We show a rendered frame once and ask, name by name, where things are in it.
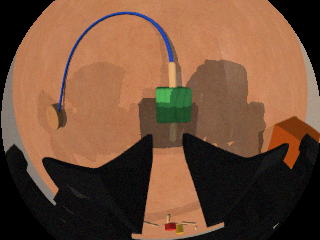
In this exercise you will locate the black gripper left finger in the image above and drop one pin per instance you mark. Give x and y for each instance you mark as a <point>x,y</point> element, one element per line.
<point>121,184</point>

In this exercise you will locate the green square block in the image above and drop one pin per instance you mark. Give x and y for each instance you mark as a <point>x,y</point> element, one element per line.
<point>173,105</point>

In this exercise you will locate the yellow cylinder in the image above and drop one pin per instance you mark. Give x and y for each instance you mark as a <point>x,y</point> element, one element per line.
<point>179,228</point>

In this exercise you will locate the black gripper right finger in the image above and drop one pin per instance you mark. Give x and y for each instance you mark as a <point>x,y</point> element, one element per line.
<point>222,178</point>

